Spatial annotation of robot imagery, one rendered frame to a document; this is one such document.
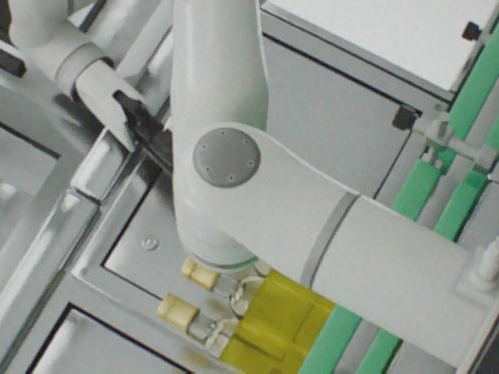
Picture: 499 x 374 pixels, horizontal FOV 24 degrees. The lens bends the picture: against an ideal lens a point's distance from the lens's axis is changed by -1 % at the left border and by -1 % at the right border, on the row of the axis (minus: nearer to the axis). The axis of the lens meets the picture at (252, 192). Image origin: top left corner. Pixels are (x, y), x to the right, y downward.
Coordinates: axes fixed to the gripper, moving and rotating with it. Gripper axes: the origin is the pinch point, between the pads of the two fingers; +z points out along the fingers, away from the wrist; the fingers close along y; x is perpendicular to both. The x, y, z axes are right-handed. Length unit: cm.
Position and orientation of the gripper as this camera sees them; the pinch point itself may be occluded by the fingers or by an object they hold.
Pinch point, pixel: (172, 155)
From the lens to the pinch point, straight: 154.5
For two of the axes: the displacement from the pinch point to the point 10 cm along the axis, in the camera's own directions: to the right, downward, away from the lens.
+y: -0.4, -3.0, -9.5
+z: 7.1, 6.6, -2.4
